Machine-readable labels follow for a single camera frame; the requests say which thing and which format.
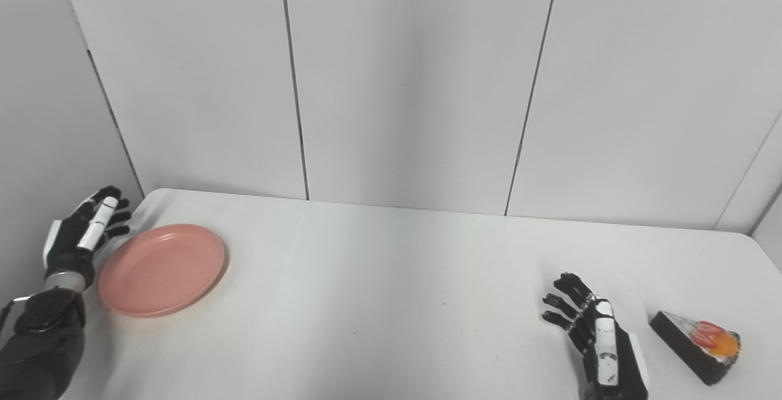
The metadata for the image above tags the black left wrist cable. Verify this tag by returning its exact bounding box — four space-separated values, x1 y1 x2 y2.
0 294 32 335

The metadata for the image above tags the pink round plate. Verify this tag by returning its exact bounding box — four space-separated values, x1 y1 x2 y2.
98 224 227 318

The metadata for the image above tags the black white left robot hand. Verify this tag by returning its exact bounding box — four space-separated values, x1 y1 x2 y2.
43 186 132 291

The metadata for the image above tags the chocolate cake slice with fruit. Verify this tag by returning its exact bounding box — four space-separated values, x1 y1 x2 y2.
649 310 742 386

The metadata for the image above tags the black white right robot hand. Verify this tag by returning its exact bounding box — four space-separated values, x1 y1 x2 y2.
541 272 651 400

